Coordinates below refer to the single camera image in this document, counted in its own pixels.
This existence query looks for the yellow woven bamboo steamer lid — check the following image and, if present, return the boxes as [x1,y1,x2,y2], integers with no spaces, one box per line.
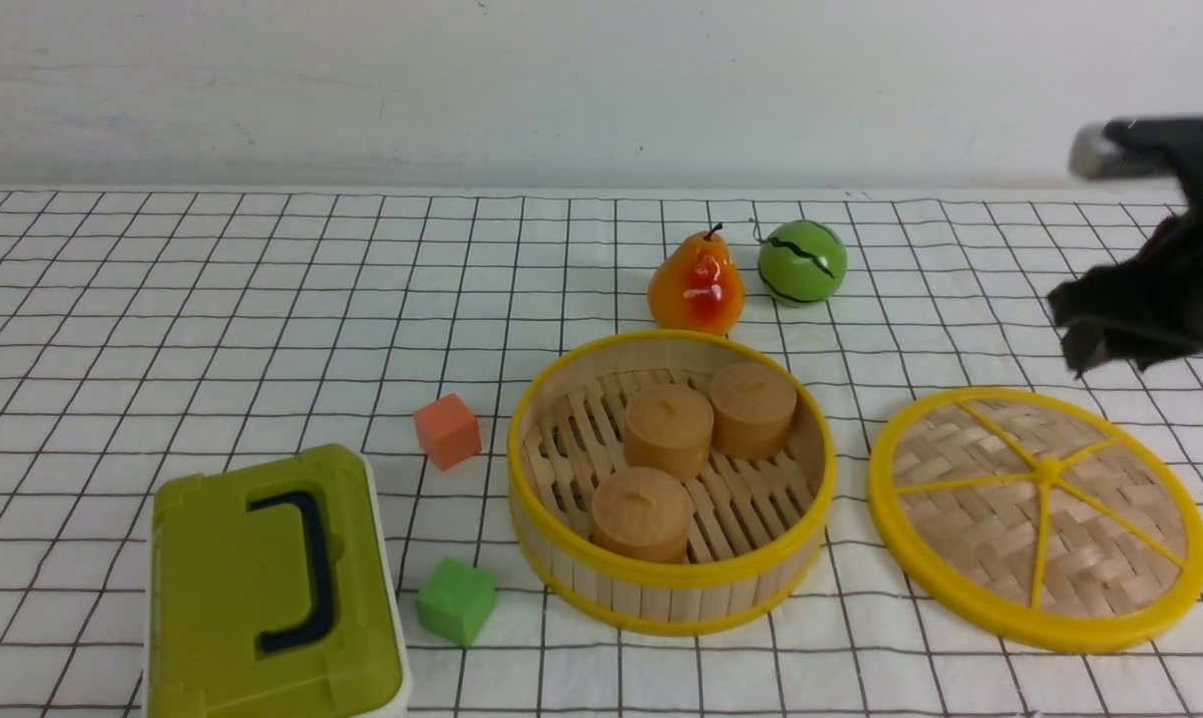
[867,386,1203,654]

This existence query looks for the tan toy bun left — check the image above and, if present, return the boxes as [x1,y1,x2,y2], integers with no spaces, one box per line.
[622,382,715,485]

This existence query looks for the green foam cube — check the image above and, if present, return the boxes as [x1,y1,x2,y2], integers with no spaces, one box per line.
[415,557,497,648]

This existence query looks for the tan toy bun right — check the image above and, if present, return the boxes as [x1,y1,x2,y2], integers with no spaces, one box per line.
[709,362,798,461]

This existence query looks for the green lidded box dark handle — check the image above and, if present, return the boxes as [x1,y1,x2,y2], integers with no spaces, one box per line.
[142,444,413,717]

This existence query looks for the orange foam cube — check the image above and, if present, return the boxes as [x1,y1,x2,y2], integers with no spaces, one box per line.
[413,394,482,470]

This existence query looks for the tan toy bun front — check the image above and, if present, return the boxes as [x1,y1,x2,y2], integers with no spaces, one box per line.
[589,467,694,564]

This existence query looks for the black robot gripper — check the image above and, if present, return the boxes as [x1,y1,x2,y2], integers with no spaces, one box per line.
[1045,117,1203,380]

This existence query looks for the tan toy bun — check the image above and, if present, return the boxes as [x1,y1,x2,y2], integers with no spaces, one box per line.
[622,382,715,485]
[589,467,694,564]
[709,362,798,461]

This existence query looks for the green toy watermelon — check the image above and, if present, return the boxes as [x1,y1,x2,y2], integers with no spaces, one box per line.
[757,219,848,305]

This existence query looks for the orange toy pear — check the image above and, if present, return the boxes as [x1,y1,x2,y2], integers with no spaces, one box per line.
[646,222,746,336]

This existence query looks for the bamboo steamer basket yellow rims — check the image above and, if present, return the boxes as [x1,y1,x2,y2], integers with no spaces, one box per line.
[509,330,837,636]

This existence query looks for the white grid tablecloth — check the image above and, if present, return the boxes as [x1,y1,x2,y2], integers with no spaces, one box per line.
[0,189,1203,717]

